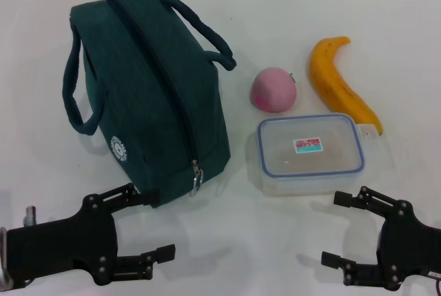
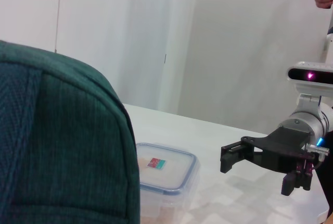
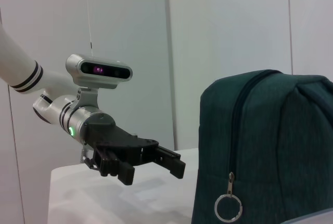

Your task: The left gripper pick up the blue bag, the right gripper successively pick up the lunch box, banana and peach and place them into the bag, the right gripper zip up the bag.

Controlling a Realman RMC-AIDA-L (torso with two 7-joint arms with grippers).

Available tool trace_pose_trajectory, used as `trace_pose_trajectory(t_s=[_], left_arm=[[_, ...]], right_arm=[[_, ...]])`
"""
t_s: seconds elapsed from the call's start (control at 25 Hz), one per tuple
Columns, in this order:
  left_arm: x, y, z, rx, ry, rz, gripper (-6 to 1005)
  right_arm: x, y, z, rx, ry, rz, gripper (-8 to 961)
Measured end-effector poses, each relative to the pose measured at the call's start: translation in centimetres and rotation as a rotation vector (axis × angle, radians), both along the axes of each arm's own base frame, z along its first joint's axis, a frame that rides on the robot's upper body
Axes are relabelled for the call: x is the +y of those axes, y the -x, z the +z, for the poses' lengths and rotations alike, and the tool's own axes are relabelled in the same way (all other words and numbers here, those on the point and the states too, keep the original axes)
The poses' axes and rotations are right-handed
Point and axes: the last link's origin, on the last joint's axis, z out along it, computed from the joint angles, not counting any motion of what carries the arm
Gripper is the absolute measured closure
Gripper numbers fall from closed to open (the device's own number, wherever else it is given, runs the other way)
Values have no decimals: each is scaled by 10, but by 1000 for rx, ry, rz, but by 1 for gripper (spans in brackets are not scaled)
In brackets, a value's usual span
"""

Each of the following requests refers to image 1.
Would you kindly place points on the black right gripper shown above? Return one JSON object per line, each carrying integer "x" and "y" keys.
{"x": 410, "y": 248}

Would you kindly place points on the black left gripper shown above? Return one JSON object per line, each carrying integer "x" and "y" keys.
{"x": 62, "y": 244}

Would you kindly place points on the clear plastic food container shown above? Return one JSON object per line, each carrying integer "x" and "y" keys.
{"x": 310, "y": 168}

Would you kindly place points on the dark teal insulated lunch bag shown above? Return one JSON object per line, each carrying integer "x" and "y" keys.
{"x": 148, "y": 86}

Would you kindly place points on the yellow banana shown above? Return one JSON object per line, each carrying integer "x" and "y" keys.
{"x": 330, "y": 79}

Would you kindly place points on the pink toy peach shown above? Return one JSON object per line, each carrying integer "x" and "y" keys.
{"x": 274, "y": 91}

